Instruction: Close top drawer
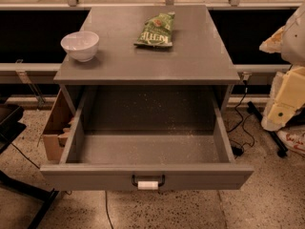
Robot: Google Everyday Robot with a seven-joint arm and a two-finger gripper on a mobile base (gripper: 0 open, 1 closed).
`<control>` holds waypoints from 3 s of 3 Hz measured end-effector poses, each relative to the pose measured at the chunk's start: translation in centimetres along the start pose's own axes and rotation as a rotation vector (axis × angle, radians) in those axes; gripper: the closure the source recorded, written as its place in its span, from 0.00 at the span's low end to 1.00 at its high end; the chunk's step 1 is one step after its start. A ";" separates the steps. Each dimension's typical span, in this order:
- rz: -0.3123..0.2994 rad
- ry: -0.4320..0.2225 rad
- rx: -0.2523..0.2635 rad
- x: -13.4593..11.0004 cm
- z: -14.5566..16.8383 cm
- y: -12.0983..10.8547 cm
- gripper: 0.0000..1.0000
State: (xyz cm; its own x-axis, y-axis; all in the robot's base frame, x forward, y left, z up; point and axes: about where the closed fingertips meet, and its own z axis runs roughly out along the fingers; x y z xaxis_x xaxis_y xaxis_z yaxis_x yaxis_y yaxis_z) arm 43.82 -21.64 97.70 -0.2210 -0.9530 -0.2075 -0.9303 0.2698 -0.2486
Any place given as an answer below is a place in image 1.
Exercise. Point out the white ceramic bowl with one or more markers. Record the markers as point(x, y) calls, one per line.
point(81, 45)

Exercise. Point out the grey drawer cabinet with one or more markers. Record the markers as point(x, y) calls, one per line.
point(197, 56)

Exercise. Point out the green chip bag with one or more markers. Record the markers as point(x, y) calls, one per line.
point(157, 31)

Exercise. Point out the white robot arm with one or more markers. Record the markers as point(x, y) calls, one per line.
point(287, 94)

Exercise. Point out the black stand left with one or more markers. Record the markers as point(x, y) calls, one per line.
point(10, 129)

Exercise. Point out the brown cardboard box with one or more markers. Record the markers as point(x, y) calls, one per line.
point(57, 129)

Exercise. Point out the grey top drawer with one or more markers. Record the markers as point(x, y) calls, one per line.
point(145, 139)

